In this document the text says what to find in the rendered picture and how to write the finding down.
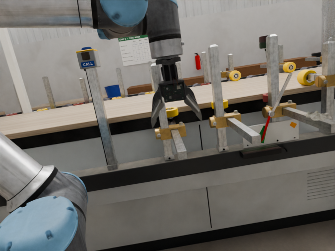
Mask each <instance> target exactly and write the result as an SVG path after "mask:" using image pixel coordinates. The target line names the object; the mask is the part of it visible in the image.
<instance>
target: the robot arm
mask: <svg viewBox="0 0 335 251"><path fill-rule="evenodd" d="M0 28H90V29H97V33H98V36H99V38H100V39H106V40H111V39H114V38H122V37H131V36H139V35H148V39H149V46H150V52H151V58H152V59H157V60H156V65H159V64H162V67H161V73H162V77H163V81H161V82H159V83H158V85H159V87H158V89H157V91H156V92H155V94H154V96H153V101H152V114H151V124H152V128H154V127H155V124H156V122H157V117H158V116H159V112H160V110H161V109H162V108H163V107H164V103H163V101H162V97H163V98H164V101H165V103H168V102H175V101H182V100H184V103H185V104H186V105H188V106H190V107H191V109H192V111H193V112H195V114H196V117H197V118H198V119H199V120H200V121H202V115H201V111H200V108H199V106H198V103H197V101H196V98H195V95H194V93H193V91H192V90H191V88H189V87H188V86H187V85H186V84H185V83H184V79H181V78H180V79H179V78H178V73H177V67H176V64H175V63H176V62H179V61H181V59H180V57H179V55H182V54H183V48H182V45H184V42H181V32H180V24H179V16H178V5H177V1H176V0H0ZM0 195H1V196H2V197H4V198H5V199H6V206H7V212H9V213H10V214H9V215H8V216H7V217H6V218H5V219H4V220H3V221H2V222H1V224H0V251H87V248H86V242H85V234H86V215H87V203H88V195H87V191H86V187H85V185H84V183H83V181H82V180H81V179H80V178H79V177H78V176H76V175H74V174H72V173H69V172H61V171H59V170H58V169H57V168H56V167H55V166H53V165H48V166H43V165H40V164H39V163H38V162H36V161H35V160H34V159H33V158H32V157H30V156H29V155H28V154H27V153H26V152H24V151H23V150H22V149H21V148H20V147H18V146H17V145H16V144H15V143H14V142H12V141H11V140H10V139H9V138H7V137H6V136H5V135H4V134H3V133H1V132H0Z"/></svg>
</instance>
